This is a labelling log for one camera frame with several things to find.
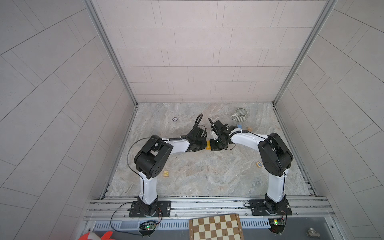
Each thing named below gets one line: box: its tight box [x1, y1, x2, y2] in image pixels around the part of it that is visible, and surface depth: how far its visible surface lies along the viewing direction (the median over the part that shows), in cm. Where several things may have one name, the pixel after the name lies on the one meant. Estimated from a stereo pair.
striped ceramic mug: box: [231, 108, 248, 123], surface depth 105 cm
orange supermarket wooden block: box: [206, 140, 211, 150], surface depth 87 cm
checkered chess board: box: [189, 213, 245, 240], surface depth 65 cm
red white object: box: [78, 231, 115, 240], surface depth 61 cm
